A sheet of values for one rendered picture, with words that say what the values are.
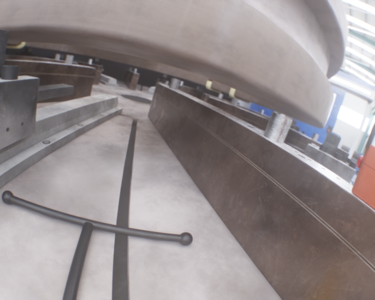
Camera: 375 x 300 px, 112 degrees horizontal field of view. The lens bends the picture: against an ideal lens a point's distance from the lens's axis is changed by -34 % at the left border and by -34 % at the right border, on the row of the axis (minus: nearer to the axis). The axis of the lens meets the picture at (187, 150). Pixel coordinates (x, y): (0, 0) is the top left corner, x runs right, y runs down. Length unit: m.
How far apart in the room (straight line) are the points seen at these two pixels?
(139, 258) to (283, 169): 0.49
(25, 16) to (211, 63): 0.69
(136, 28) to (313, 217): 0.72
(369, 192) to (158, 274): 0.56
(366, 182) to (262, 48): 0.54
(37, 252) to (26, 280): 0.09
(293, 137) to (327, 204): 2.09
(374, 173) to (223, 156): 0.58
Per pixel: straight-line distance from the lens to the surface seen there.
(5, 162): 0.85
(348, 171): 1.56
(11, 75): 0.69
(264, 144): 0.66
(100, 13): 0.64
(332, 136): 1.65
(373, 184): 0.51
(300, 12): 1.21
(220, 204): 0.81
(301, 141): 2.61
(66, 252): 0.56
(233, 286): 0.61
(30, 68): 1.84
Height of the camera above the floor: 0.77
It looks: 19 degrees down
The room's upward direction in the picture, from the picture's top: 18 degrees clockwise
